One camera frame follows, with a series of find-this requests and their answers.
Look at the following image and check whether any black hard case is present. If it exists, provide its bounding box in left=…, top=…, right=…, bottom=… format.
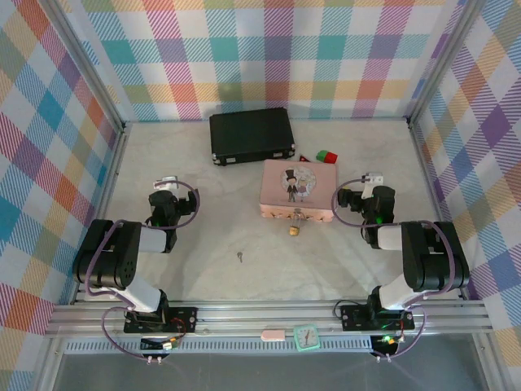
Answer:
left=208, top=108, right=297, bottom=167

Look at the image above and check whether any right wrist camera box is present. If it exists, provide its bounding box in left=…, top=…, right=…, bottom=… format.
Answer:
left=361, top=170, right=385, bottom=199

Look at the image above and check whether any grey slotted cable duct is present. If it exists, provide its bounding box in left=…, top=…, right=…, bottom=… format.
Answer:
left=64, top=340, right=375, bottom=354

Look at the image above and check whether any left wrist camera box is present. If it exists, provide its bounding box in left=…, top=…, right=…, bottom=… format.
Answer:
left=153, top=174, right=181, bottom=191

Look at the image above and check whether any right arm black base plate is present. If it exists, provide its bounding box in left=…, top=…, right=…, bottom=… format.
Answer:
left=339, top=304, right=416, bottom=332

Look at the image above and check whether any aluminium corner post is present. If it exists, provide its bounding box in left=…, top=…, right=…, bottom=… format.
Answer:
left=406, top=0, right=484, bottom=130
left=48, top=0, right=127, bottom=131

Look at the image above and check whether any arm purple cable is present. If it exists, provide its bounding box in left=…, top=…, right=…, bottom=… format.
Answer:
left=83, top=178, right=200, bottom=362
left=331, top=185, right=456, bottom=362

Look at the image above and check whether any pink wedding couple box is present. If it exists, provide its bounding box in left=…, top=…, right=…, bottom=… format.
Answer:
left=259, top=159, right=339, bottom=224

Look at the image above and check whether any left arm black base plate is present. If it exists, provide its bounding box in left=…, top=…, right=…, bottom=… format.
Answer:
left=124, top=307, right=199, bottom=334

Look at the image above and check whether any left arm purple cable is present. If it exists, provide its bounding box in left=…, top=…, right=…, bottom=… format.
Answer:
left=83, top=178, right=200, bottom=362

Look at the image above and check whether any aluminium mounting rail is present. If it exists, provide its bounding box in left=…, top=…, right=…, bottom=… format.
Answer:
left=44, top=300, right=496, bottom=339

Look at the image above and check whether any teal square clock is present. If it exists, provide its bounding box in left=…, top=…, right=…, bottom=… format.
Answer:
left=293, top=323, right=322, bottom=352

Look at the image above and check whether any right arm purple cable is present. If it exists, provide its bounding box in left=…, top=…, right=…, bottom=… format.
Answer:
left=331, top=185, right=456, bottom=362

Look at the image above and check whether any brass padlock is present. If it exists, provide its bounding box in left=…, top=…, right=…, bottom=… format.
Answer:
left=287, top=208, right=305, bottom=238

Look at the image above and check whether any aluminium floor rail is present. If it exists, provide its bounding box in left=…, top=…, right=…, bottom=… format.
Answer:
left=405, top=117, right=469, bottom=302
left=71, top=121, right=131, bottom=305

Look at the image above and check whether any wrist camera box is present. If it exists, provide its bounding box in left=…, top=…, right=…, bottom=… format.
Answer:
left=361, top=170, right=385, bottom=199
left=153, top=174, right=181, bottom=191

